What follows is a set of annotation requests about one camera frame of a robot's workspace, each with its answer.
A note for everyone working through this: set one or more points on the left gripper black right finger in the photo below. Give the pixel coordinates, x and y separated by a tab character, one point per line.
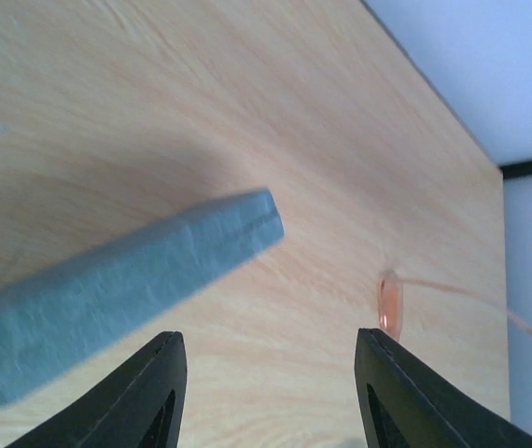
404	403

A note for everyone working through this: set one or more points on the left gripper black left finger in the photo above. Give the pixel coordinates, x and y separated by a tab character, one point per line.
139	404

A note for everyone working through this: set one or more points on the green glasses case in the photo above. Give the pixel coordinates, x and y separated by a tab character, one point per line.
54	319

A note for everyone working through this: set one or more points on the orange sunglasses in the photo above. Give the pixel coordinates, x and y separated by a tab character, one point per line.
390	300

